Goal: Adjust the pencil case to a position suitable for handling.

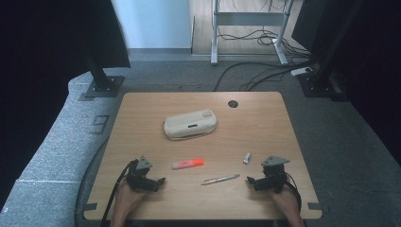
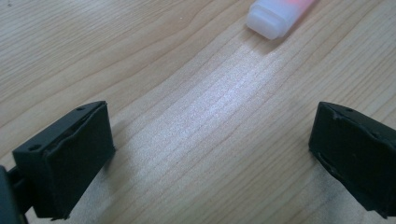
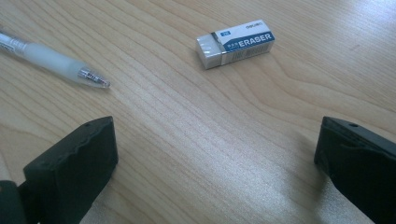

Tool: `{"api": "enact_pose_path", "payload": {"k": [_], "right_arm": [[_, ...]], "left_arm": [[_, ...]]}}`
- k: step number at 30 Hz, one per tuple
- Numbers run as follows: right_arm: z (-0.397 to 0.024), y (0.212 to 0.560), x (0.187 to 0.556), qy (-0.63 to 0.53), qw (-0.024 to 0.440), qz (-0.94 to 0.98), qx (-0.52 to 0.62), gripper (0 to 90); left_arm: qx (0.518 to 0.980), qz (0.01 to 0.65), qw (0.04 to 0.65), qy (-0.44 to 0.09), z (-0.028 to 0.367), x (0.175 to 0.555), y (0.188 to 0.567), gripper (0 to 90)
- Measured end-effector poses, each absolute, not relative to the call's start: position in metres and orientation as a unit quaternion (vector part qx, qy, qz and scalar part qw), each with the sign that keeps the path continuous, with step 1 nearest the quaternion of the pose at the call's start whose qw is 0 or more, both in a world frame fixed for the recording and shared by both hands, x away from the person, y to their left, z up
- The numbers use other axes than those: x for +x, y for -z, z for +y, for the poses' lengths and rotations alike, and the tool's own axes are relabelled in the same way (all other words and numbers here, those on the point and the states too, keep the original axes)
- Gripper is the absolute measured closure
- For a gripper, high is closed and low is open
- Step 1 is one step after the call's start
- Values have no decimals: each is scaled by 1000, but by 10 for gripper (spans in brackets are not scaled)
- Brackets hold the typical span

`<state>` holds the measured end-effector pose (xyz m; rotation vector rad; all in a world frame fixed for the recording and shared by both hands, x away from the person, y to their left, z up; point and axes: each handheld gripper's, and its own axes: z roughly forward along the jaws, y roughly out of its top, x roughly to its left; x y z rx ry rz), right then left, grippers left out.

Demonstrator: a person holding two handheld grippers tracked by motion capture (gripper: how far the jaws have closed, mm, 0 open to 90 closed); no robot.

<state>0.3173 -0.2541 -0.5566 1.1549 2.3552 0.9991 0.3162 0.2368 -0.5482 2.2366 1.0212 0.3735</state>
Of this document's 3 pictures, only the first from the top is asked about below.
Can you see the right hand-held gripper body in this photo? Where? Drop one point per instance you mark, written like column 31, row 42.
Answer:
column 272, row 176

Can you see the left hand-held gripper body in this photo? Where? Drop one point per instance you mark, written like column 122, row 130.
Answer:
column 142, row 178

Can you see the silver pen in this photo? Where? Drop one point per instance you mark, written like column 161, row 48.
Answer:
column 220, row 179

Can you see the orange highlighter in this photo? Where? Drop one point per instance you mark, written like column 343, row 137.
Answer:
column 188, row 163

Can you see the cream pencil case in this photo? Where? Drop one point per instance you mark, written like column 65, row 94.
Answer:
column 190, row 123

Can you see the person's left hand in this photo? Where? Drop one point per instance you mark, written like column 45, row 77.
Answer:
column 129, row 200

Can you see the person's right hand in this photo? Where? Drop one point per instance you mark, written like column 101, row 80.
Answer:
column 285, row 201

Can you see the black round table grommet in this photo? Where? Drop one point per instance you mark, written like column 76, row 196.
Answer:
column 233, row 104

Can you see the black metal stand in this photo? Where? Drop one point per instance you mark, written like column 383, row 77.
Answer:
column 320, row 83
column 102, row 85

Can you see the white power strip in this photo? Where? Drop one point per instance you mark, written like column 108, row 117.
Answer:
column 301, row 71

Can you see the black curtain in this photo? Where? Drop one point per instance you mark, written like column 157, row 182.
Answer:
column 372, row 63
column 47, row 47

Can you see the white desk frame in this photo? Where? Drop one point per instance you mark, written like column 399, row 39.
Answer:
column 249, row 18

